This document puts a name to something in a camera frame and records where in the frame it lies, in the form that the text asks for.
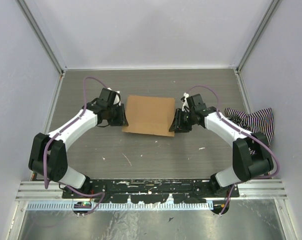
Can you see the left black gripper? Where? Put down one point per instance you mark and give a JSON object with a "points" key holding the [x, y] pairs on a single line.
{"points": [[122, 121]]}

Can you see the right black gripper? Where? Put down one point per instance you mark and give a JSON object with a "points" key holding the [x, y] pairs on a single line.
{"points": [[177, 125]]}

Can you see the brown cardboard box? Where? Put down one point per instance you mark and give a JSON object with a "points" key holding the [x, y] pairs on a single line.
{"points": [[149, 115]]}

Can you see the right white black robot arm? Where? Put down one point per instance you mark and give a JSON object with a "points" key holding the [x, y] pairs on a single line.
{"points": [[251, 157]]}

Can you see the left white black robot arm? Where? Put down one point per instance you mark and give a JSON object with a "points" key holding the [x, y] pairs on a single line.
{"points": [[48, 155]]}

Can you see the striped purple cloth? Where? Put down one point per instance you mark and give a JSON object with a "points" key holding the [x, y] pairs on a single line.
{"points": [[261, 121]]}

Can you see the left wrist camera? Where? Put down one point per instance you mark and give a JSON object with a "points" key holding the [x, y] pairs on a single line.
{"points": [[117, 100]]}

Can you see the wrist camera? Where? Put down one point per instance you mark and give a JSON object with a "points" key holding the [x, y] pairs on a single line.
{"points": [[117, 100], [185, 106]]}

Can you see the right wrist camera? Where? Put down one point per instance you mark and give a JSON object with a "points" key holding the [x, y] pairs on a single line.
{"points": [[185, 106]]}

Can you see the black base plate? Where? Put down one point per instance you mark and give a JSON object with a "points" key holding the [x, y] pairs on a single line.
{"points": [[151, 191]]}

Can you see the left aluminium corner post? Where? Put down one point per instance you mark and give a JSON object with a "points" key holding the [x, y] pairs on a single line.
{"points": [[34, 24]]}

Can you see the aluminium corner post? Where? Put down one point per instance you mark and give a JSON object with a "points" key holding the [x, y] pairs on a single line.
{"points": [[271, 9], [34, 24]]}

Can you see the white slotted cable duct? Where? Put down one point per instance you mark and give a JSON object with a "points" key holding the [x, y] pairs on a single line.
{"points": [[68, 205]]}

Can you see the aluminium front rail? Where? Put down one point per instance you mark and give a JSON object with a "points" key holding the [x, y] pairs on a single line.
{"points": [[253, 189]]}

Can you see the right aluminium corner post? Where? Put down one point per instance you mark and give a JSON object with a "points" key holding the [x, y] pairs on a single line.
{"points": [[271, 9]]}

